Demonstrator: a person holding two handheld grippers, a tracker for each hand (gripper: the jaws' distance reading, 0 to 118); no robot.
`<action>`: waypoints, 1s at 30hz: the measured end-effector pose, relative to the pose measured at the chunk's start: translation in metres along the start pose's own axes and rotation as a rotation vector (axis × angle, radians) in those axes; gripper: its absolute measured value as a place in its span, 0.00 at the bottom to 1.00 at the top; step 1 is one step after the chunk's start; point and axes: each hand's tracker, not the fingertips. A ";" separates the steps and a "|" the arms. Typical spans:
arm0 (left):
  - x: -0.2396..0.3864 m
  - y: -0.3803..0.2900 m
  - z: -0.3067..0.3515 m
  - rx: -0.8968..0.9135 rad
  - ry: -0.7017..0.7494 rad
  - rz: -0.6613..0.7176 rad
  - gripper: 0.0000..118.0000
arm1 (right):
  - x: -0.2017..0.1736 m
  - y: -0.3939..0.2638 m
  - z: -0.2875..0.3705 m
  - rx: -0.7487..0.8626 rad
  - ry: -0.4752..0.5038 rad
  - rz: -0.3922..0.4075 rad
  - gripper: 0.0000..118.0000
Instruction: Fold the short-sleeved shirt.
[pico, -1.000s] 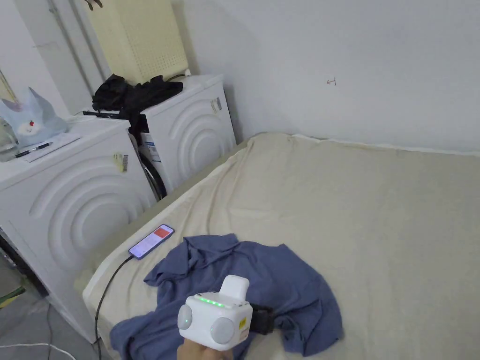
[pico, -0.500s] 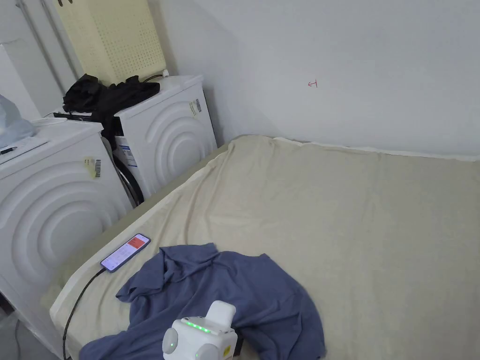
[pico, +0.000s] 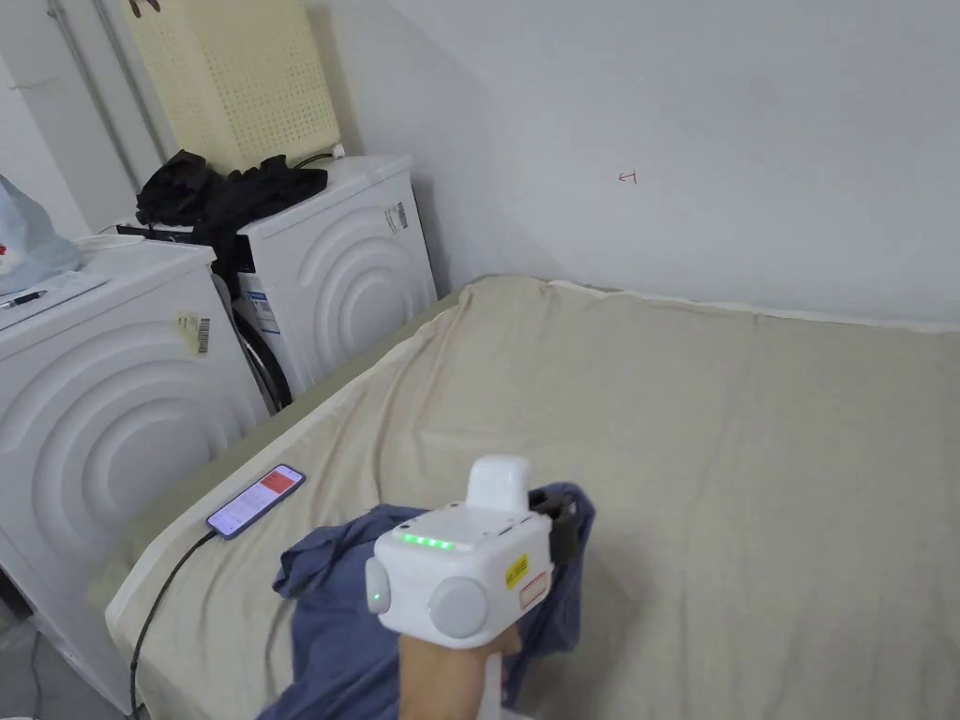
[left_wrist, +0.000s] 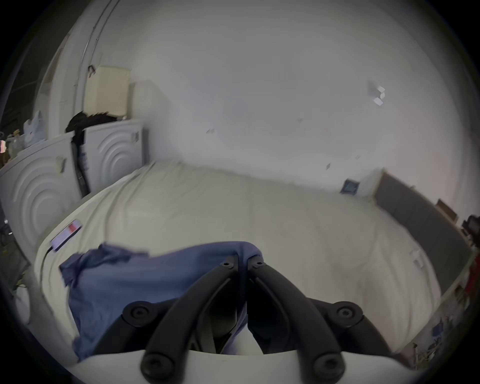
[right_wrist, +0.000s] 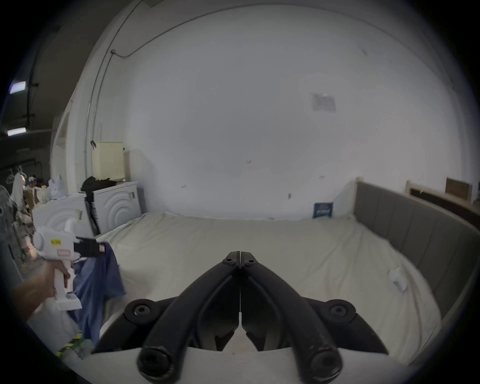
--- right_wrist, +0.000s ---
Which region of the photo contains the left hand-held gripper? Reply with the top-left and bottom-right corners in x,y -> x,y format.
33,219 -> 108,312

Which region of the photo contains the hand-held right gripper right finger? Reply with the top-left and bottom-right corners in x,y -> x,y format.
241,252 -> 389,384

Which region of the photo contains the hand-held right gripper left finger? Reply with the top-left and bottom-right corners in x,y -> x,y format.
92,252 -> 241,384

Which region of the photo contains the dark blue shirt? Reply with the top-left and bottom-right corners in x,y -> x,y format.
70,242 -> 127,346

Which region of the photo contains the person's left forearm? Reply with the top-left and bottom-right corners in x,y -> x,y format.
10,287 -> 43,325

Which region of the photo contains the person's left hand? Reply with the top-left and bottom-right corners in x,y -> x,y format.
20,259 -> 73,312

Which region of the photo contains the white washing machine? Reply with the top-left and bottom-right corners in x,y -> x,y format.
91,181 -> 146,235
31,192 -> 95,241

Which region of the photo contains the black cloth bundle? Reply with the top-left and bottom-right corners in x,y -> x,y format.
80,176 -> 118,193

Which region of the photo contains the bed with beige sheet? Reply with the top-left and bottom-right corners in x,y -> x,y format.
92,211 -> 444,367

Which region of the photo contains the cream laundry basket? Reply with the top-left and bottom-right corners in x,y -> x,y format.
91,141 -> 125,181

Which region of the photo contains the yellow black striped tape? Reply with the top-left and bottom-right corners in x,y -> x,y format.
56,333 -> 93,361

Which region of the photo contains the small white device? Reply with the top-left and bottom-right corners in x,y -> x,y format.
388,266 -> 409,293

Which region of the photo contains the blue card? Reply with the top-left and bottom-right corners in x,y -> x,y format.
311,202 -> 335,220

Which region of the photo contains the grey padded headboard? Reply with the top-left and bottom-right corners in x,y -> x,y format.
352,179 -> 480,320

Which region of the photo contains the large wooden picture frame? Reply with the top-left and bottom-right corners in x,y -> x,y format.
406,179 -> 480,229

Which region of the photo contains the small wooden picture frame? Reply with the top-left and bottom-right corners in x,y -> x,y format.
445,177 -> 473,204

